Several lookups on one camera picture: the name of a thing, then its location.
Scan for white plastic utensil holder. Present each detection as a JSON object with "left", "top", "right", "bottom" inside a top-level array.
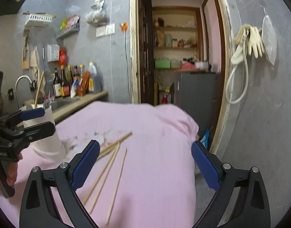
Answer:
[{"left": 23, "top": 106, "right": 66, "bottom": 161}]

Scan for wooden chopstick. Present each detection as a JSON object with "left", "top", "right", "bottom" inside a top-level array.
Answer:
[
  {"left": 97, "top": 132, "right": 133, "bottom": 160},
  {"left": 82, "top": 142, "right": 120, "bottom": 205},
  {"left": 105, "top": 149, "right": 127, "bottom": 226},
  {"left": 88, "top": 142, "right": 120, "bottom": 214}
]

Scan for person's left hand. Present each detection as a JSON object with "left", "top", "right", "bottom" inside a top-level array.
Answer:
[{"left": 7, "top": 153, "right": 23, "bottom": 186}]

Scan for chrome sink faucet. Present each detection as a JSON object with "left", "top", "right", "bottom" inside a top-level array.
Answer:
[{"left": 15, "top": 74, "right": 33, "bottom": 109}]

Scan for stainless steel sink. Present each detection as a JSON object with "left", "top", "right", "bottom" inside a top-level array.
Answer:
[{"left": 51, "top": 98, "right": 79, "bottom": 112}]

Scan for hanging wooden board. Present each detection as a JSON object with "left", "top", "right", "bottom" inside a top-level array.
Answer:
[{"left": 21, "top": 29, "right": 30, "bottom": 70}]

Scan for dark wine bottle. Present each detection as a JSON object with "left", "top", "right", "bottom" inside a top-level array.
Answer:
[{"left": 53, "top": 68, "right": 62, "bottom": 98}]

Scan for soy sauce bottle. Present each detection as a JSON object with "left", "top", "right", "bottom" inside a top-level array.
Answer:
[{"left": 61, "top": 65, "right": 70, "bottom": 97}]

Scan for hanging beige cloth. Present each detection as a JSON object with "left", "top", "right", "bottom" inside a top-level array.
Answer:
[{"left": 29, "top": 46, "right": 41, "bottom": 82}]

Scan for white seasoning packet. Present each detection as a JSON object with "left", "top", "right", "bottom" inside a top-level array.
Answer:
[{"left": 70, "top": 78, "right": 80, "bottom": 98}]

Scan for red chili powder bag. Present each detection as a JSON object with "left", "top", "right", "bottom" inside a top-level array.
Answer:
[{"left": 77, "top": 70, "right": 90, "bottom": 96}]

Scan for small dark sauce bottle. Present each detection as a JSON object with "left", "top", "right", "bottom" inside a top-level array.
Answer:
[{"left": 73, "top": 65, "right": 80, "bottom": 80}]

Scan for red plastic bag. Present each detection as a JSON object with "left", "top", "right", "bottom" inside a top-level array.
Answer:
[{"left": 59, "top": 48, "right": 67, "bottom": 66}]

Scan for yellow capped bottle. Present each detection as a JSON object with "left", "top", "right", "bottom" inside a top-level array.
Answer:
[{"left": 79, "top": 64, "right": 85, "bottom": 77}]

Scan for large dark oil jug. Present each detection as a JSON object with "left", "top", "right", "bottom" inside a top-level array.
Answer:
[{"left": 88, "top": 62, "right": 102, "bottom": 94}]

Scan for pink floral tablecloth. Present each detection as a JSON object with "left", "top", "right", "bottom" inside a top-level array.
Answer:
[{"left": 0, "top": 100, "right": 200, "bottom": 228}]

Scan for grey cabinet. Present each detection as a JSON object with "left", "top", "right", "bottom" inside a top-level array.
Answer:
[{"left": 174, "top": 73, "right": 221, "bottom": 137}]

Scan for cream rubber gloves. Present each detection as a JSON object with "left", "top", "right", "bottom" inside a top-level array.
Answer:
[{"left": 231, "top": 24, "right": 265, "bottom": 65}]

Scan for hanging clear plastic bag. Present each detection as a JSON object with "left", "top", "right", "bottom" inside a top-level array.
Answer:
[{"left": 261, "top": 5, "right": 278, "bottom": 66}]

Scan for wooden shelf unit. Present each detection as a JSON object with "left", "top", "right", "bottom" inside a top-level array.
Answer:
[{"left": 152, "top": 6, "right": 204, "bottom": 71}]

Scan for long wooden spoon handle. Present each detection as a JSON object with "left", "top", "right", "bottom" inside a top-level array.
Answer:
[{"left": 34, "top": 71, "right": 45, "bottom": 109}]

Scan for white box on wall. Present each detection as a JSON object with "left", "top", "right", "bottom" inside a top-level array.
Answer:
[{"left": 47, "top": 44, "right": 60, "bottom": 62}]

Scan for white wall basket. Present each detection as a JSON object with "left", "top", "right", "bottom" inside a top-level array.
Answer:
[{"left": 23, "top": 12, "right": 57, "bottom": 27}]

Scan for grey wall shelf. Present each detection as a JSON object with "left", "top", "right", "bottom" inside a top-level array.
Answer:
[{"left": 55, "top": 23, "right": 80, "bottom": 39}]

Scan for white wall switch panel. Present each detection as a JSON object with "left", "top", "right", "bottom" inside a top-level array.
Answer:
[{"left": 96, "top": 24, "right": 115, "bottom": 38}]

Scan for white hose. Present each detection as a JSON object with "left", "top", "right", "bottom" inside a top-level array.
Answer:
[{"left": 225, "top": 40, "right": 249, "bottom": 105}]

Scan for orange wall hook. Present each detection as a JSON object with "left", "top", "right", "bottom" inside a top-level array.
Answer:
[{"left": 120, "top": 22, "right": 128, "bottom": 32}]

